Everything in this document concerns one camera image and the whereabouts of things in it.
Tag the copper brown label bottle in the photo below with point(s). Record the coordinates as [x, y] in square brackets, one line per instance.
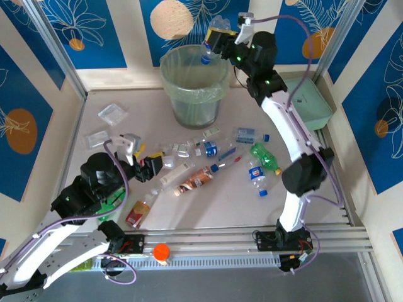
[195, 182]

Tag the clear plastic clamshell box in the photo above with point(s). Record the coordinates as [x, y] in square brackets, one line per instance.
[94, 140]
[112, 114]

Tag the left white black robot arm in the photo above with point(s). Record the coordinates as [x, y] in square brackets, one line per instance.
[47, 248]

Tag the orange emergency stop button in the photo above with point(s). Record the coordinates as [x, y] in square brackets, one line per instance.
[161, 251]

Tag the crushed green bottle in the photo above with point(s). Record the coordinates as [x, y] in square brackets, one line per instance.
[108, 211]

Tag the blue label bottle blue cap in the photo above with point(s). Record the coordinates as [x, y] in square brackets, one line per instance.
[220, 22]

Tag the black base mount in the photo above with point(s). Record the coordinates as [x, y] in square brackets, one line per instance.
[135, 243]
[264, 242]

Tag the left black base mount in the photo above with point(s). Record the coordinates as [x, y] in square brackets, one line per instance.
[135, 243]

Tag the bin with green liner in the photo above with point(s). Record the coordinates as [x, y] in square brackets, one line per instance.
[195, 107]

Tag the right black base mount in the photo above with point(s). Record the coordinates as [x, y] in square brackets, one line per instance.
[264, 242]

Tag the light blue label bottle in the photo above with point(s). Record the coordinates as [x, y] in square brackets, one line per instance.
[245, 135]

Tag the crushed clear plastic bottle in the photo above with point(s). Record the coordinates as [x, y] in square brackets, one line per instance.
[169, 163]

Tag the clear bottle blue cap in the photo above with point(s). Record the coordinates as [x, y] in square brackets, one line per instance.
[215, 168]

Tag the aluminium frame post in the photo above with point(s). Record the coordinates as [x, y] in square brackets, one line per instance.
[336, 41]
[57, 47]

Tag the red yellow label bottle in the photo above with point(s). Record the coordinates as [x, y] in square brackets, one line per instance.
[138, 214]

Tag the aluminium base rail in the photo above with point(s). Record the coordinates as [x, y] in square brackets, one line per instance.
[204, 236]

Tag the small clear plastic bottle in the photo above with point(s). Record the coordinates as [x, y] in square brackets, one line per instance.
[198, 152]

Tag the small blue label bottle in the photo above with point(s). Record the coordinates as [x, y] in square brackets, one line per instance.
[210, 149]

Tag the mint green zip case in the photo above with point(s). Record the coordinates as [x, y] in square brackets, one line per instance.
[315, 107]

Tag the green bottle yellow cap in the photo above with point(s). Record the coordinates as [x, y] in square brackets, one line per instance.
[264, 157]

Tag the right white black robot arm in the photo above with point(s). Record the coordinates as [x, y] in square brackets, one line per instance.
[292, 132]

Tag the blue round logo bottle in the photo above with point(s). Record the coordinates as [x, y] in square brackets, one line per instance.
[256, 174]

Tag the small bottle green white label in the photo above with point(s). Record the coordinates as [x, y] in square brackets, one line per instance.
[211, 132]

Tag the clear bottle green white label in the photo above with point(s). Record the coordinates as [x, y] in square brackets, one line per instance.
[178, 147]

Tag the small clear bottle green cap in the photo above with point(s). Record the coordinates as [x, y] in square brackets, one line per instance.
[196, 141]

